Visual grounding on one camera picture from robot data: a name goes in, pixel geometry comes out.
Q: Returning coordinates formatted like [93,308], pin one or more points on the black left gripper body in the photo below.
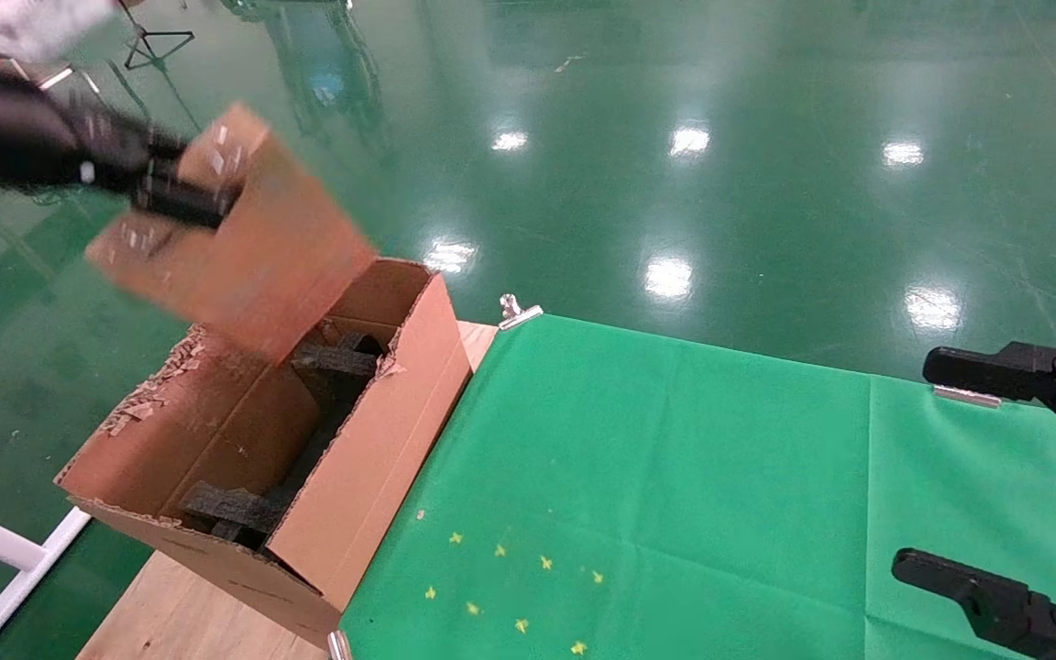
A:
[24,137]

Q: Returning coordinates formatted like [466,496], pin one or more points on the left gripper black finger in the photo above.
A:
[184,203]

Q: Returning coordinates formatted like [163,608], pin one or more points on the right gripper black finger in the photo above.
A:
[986,374]
[1005,610]

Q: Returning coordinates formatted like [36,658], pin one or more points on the small brown cardboard box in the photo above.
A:
[280,247]

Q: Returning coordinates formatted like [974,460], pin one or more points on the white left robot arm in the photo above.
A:
[33,23]

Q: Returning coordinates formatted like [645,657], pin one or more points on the large open brown carton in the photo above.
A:
[372,467]

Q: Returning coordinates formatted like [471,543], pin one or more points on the white tube rack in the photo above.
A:
[56,76]

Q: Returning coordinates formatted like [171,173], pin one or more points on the black tripod stand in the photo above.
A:
[150,41]

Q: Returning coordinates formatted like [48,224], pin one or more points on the green table cloth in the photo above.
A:
[720,495]

